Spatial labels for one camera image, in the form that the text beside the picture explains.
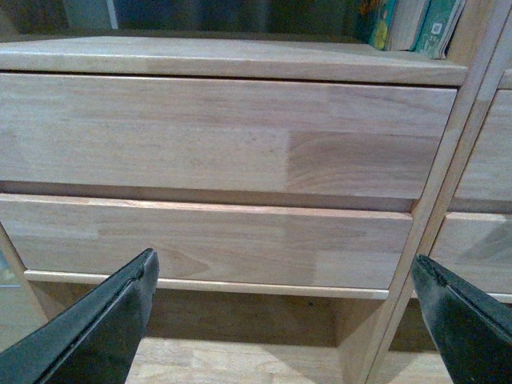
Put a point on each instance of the left wooden shelf unit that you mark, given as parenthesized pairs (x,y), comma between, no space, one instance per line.
(265,334)

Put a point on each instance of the wooden drawer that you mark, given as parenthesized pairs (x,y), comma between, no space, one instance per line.
(212,134)
(201,244)

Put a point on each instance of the lower wooden drawer front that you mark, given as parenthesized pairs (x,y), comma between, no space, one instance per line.
(201,244)

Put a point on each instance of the right unit upper drawer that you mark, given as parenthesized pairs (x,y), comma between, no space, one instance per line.
(487,175)

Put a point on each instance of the green yellow illustrated book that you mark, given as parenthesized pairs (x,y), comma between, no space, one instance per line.
(391,25)

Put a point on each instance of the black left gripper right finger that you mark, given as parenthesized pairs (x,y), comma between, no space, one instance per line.
(470,329)

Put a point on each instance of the unit drawer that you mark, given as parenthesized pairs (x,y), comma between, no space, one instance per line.
(477,247)
(487,175)

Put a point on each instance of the upper wooden drawer front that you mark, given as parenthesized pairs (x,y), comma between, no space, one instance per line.
(212,134)

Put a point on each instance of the right unit lower drawer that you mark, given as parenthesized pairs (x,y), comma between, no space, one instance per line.
(477,247)

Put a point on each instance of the teal green thin book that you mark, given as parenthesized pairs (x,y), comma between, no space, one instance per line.
(438,26)

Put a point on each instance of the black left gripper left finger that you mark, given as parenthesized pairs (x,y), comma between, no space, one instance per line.
(93,341)

